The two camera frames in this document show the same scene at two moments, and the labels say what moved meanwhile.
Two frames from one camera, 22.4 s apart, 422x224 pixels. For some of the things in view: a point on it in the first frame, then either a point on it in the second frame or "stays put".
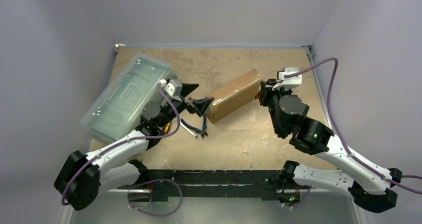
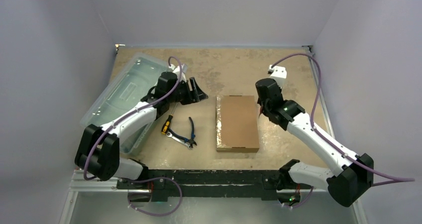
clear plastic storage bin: x=118 y=111 stays put
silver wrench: x=189 y=131 to x=169 y=135
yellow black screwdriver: x=166 y=128 stays put
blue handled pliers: x=202 y=131 to x=191 y=140
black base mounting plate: x=266 y=184 stays put
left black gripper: x=200 y=105 to x=194 y=95
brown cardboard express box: x=232 y=96 to x=236 y=124
